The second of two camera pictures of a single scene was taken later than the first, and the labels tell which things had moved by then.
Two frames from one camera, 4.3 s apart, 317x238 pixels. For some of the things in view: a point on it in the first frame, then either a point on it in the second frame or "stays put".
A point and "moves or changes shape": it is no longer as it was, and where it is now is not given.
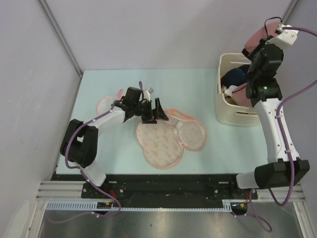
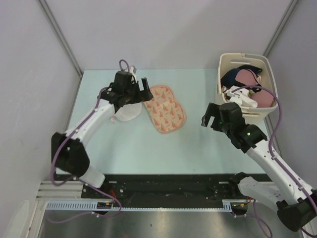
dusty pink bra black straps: [252, 42] moves or changes shape
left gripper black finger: [159, 114] -> [148, 95]
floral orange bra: [163, 144] -> [166, 114]
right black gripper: [260, 46] -> [212, 110]
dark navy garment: [235, 77] stays put
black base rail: [162, 187] stays put
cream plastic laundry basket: [227, 112] stays put
